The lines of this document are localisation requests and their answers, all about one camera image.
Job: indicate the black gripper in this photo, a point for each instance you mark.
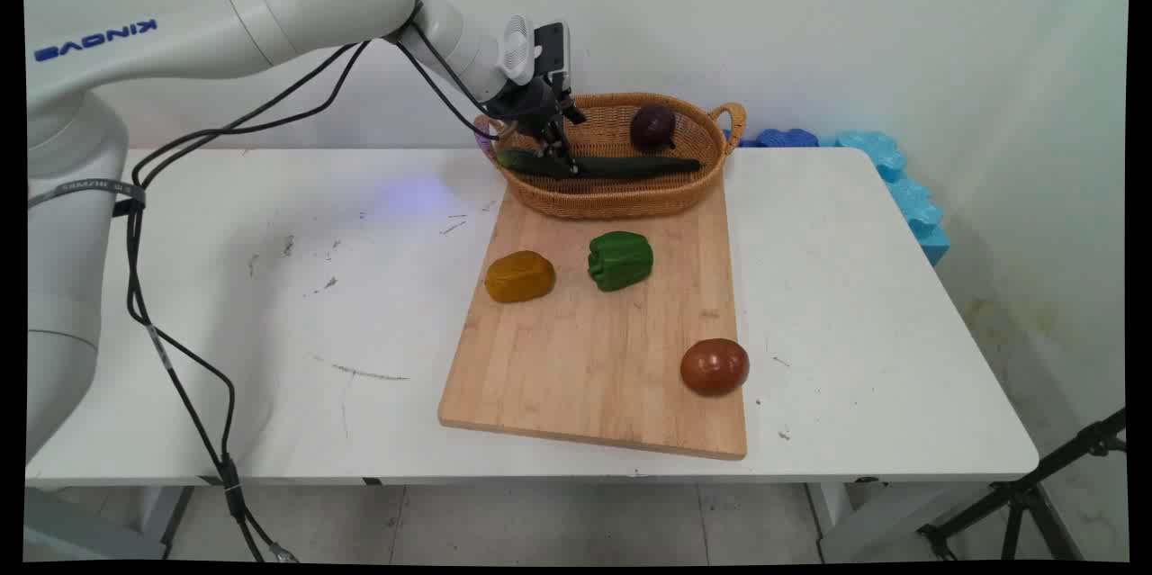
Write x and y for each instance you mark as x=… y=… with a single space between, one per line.
x=535 y=103

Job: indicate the yellow bell pepper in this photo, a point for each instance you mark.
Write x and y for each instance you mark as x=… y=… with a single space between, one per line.
x=520 y=276

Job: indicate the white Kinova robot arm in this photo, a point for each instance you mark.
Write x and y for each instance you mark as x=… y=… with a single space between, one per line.
x=270 y=17

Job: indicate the dark green cucumber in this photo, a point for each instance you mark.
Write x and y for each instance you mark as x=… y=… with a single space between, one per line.
x=630 y=167

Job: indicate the woven wicker basket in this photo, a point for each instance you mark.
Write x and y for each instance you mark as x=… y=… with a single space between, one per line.
x=621 y=197

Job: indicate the dark purple eggplant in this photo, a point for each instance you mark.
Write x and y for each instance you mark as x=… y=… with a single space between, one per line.
x=652 y=127

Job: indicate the green bell pepper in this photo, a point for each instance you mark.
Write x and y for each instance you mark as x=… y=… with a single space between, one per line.
x=621 y=261

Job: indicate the wooden cutting board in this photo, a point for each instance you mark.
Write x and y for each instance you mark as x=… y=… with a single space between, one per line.
x=594 y=359

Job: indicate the red tomato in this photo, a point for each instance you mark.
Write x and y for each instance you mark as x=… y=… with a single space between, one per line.
x=715 y=366

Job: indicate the light blue foam block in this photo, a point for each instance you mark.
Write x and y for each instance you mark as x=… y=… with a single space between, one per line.
x=911 y=197

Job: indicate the white table leg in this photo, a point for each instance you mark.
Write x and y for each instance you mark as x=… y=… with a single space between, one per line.
x=864 y=521
x=90 y=525

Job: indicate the black tripod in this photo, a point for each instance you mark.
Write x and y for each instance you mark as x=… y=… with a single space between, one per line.
x=1021 y=498

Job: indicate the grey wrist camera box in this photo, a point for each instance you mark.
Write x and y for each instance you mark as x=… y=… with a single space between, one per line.
x=553 y=49

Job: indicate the white round wrist mount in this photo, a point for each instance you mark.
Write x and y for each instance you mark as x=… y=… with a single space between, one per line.
x=518 y=49

